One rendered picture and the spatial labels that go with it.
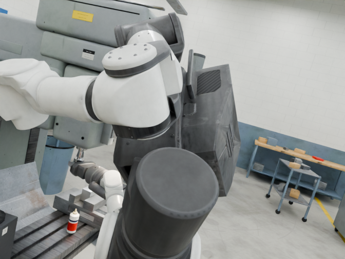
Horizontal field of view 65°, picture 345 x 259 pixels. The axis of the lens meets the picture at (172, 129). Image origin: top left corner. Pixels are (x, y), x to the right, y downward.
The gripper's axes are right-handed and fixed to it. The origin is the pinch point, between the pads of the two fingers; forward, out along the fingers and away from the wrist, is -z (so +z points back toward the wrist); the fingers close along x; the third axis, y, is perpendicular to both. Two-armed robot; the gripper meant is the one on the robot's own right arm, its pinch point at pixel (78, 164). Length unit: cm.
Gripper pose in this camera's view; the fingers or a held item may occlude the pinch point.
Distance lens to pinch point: 129.1
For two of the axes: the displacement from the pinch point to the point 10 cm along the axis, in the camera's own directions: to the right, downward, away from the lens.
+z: 7.8, 2.9, -5.5
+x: -5.7, -0.2, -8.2
